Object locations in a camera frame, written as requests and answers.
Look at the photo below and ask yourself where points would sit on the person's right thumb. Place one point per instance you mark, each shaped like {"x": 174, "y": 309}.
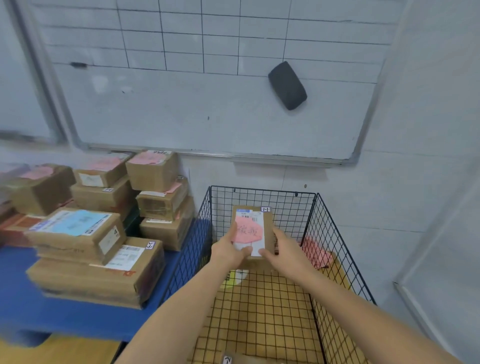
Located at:
{"x": 267, "y": 255}

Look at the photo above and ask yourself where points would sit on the brown box with white tag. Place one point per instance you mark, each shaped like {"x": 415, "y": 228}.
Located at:
{"x": 240, "y": 358}

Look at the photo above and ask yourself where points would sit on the small pink-labelled cardboard box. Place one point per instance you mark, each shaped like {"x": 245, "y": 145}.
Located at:
{"x": 263, "y": 225}

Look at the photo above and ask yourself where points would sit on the person's left hand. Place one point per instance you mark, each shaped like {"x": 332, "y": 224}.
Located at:
{"x": 225, "y": 253}

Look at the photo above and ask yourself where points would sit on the small framed whiteboard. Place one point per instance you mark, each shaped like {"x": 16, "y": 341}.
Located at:
{"x": 18, "y": 75}

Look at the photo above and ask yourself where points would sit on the stack of cardboard parcels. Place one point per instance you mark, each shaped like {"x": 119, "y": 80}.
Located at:
{"x": 93, "y": 240}

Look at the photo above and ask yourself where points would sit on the flat pink-labelled parcel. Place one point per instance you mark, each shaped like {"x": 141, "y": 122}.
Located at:
{"x": 318, "y": 252}

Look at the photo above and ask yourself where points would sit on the black whiteboard eraser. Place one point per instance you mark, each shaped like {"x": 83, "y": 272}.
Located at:
{"x": 287, "y": 85}

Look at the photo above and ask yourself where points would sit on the large gridded whiteboard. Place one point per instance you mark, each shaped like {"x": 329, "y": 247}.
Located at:
{"x": 187, "y": 112}

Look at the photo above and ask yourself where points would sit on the blue table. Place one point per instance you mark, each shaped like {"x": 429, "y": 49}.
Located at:
{"x": 56, "y": 318}

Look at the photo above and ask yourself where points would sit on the person's left forearm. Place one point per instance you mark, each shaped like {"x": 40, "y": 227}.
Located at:
{"x": 176, "y": 315}

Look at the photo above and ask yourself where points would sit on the person's right forearm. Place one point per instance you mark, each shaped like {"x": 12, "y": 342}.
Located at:
{"x": 356, "y": 318}

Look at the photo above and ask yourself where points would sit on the person's left thumb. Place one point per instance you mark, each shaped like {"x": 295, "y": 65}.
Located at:
{"x": 244, "y": 252}

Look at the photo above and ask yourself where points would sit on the person's right hand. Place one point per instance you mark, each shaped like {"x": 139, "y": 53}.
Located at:
{"x": 287, "y": 257}

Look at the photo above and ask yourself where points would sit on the black marker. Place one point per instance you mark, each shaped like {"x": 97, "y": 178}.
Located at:
{"x": 78, "y": 65}

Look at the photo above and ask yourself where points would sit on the yellow and white packet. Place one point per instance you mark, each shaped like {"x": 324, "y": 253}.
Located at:
{"x": 233, "y": 280}

